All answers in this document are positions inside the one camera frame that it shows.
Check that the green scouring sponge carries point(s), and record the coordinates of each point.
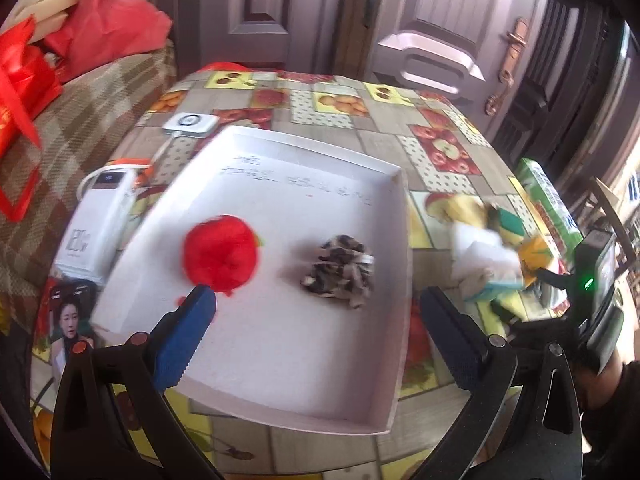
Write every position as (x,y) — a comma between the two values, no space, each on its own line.
(510,225)

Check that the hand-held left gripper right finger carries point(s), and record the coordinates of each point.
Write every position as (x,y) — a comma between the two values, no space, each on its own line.
(450,337)

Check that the red gift bag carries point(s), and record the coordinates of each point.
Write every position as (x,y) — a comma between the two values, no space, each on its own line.
(20,80)

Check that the green printed carton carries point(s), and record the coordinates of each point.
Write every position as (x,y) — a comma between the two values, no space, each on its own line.
(542,195)

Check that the white round-dial charger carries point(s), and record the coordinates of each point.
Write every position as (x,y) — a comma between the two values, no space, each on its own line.
(192,124)

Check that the leopard print scrunchie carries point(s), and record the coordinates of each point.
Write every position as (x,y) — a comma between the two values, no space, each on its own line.
(340,270)

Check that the red plastic bag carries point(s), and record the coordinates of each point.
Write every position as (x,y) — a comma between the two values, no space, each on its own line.
(110,25)

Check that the wooden chair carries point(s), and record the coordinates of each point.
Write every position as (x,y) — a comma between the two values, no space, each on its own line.
(607,200)

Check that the white cardboard box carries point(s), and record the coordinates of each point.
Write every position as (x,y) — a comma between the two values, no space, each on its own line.
(310,220)

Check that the fruit print tablecloth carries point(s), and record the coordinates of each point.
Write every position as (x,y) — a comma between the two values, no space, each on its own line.
(380,130)

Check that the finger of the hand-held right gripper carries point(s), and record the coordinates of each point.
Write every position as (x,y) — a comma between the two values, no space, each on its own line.
(552,278)
(530,322)

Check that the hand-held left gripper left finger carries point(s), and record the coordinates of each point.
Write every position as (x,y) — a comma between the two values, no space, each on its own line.
(186,327)

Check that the person's right forearm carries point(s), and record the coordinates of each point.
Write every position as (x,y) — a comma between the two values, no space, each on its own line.
(615,410)

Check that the yellow orange sponge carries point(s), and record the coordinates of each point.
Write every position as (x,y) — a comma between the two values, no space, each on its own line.
(535,257)

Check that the yellow hexagonal sponge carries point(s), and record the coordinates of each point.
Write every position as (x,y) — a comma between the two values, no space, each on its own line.
(467,210)

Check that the cream striped cushion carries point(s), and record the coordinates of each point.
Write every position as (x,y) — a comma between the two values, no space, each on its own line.
(50,0)

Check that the photo card of woman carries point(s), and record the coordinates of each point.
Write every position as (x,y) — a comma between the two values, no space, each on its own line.
(70,320)

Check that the white power bank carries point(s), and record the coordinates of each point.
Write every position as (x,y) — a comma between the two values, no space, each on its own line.
(95,225)

